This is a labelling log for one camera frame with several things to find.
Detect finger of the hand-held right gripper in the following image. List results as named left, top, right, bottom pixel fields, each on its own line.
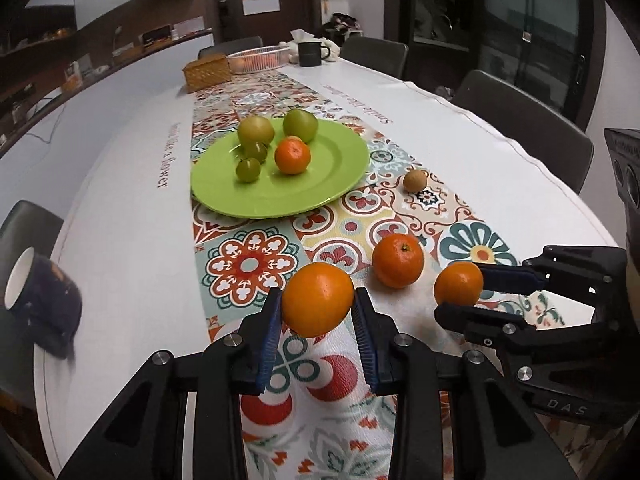
left=434, top=302, right=601, bottom=396
left=475, top=245, right=626, bottom=311

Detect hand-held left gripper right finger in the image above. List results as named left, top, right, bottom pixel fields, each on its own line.
left=351, top=287, right=578, bottom=480

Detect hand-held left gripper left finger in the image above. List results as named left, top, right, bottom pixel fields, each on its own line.
left=57, top=287, right=286, bottom=480

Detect orange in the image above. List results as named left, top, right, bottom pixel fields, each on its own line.
left=281, top=262, right=355, bottom=338
left=372, top=234, right=425, bottom=289
left=274, top=137, right=312, bottom=176
left=433, top=261, right=484, bottom=307

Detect green plate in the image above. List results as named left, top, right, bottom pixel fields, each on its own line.
left=190, top=119, right=371, bottom=220

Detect large yellow-green round fruit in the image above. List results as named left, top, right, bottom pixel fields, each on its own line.
left=237, top=115, right=276, bottom=147

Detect large green round fruit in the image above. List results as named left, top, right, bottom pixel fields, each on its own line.
left=283, top=109, right=319, bottom=143

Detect patterned table runner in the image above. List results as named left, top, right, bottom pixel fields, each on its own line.
left=190, top=67, right=566, bottom=480

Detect grey chair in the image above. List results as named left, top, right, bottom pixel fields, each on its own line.
left=340, top=36, right=410, bottom=80
left=0, top=200, right=65, bottom=266
left=197, top=36, right=264, bottom=59
left=452, top=70, right=595, bottom=195

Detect navy blue mug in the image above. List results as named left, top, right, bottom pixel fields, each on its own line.
left=4, top=246, right=83, bottom=360

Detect glass sliding door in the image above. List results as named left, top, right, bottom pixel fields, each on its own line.
left=400, top=0, right=608, bottom=126

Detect woven wicker box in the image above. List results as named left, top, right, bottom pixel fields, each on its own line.
left=181, top=55, right=233, bottom=95

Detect pink plastic basket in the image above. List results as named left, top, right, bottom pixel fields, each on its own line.
left=227, top=45, right=292, bottom=76

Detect dark green mug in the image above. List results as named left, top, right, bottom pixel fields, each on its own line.
left=297, top=40, right=332, bottom=67

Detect kitchen counter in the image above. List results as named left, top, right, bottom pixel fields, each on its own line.
left=0, top=27, right=216, bottom=171

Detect patterned bag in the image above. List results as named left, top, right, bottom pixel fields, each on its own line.
left=322, top=12, right=363, bottom=43

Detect white tissues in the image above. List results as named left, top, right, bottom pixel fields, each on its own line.
left=289, top=29, right=342, bottom=62

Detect black cable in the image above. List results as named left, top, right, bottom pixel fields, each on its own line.
left=25, top=102, right=68, bottom=146

